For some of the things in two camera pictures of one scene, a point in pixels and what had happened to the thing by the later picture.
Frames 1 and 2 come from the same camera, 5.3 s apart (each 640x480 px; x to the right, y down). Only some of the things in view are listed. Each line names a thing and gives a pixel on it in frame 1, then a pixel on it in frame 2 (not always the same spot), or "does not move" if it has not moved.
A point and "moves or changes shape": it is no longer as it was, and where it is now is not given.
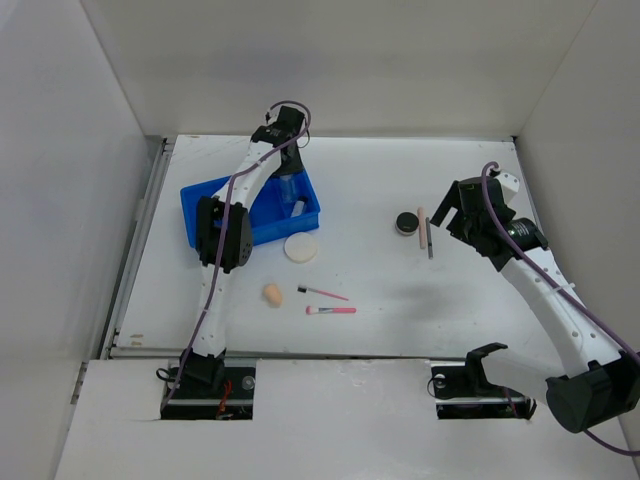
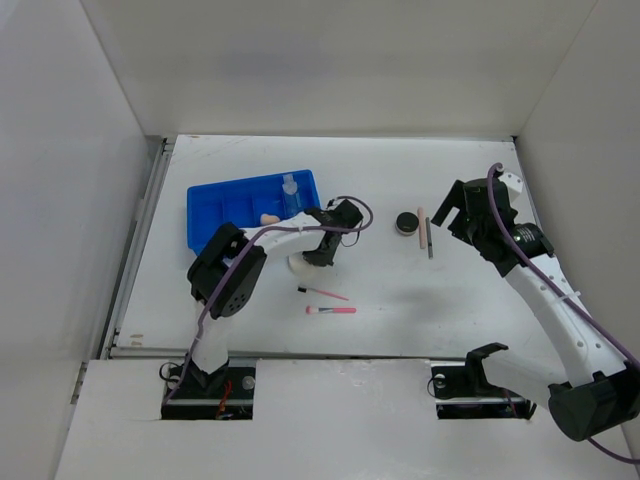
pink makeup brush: (337, 310) does not move
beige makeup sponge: (273, 295) → (266, 219)
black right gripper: (452, 199) does not move
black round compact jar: (406, 223) does not move
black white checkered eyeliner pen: (428, 230) does not move
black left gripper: (293, 167) → (322, 260)
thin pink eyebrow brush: (302, 289) does not move
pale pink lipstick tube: (421, 223) does not move
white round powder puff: (300, 247) moves or changes shape
